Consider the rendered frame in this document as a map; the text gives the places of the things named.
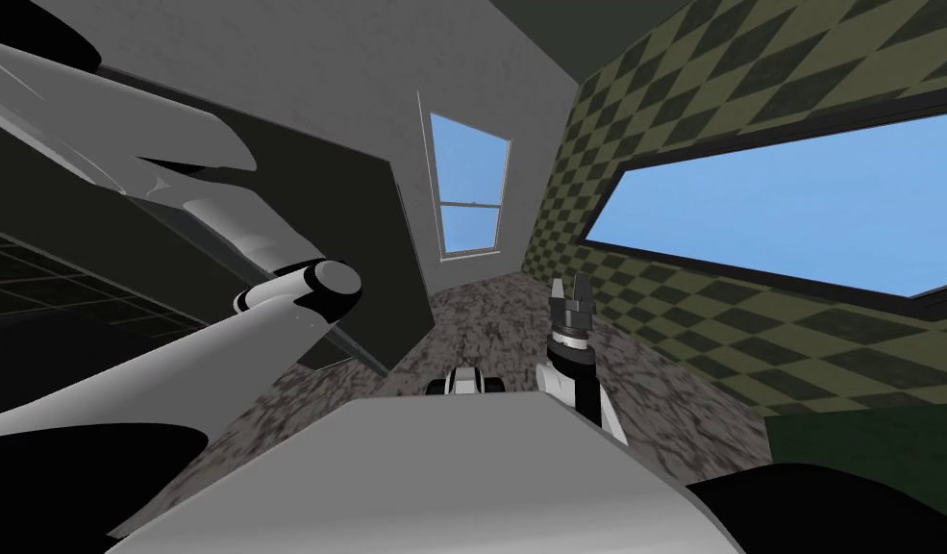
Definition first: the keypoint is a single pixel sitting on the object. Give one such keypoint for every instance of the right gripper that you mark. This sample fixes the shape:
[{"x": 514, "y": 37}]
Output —
[{"x": 574, "y": 317}]

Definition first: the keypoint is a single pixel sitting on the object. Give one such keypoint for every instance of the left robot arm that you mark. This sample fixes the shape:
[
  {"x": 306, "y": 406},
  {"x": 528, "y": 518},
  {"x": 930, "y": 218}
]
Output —
[{"x": 134, "y": 392}]

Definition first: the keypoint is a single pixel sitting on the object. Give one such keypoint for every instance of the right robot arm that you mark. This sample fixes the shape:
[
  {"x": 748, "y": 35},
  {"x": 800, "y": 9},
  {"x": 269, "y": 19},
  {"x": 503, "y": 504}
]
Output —
[{"x": 577, "y": 381}]

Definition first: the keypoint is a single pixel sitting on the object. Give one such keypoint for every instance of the narrow white-framed window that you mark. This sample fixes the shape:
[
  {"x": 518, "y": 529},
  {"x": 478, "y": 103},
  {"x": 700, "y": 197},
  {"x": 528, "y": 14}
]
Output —
[{"x": 467, "y": 185}]

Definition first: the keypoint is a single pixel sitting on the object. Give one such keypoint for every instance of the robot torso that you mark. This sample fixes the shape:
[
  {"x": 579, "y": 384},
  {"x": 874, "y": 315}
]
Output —
[{"x": 442, "y": 477}]

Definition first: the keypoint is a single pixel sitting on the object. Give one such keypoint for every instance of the dark grey door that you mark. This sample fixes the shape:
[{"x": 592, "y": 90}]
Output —
[{"x": 350, "y": 223}]

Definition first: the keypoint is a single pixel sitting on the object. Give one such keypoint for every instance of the wide dark-framed window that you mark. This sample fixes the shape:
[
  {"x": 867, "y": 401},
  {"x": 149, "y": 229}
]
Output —
[{"x": 788, "y": 208}]

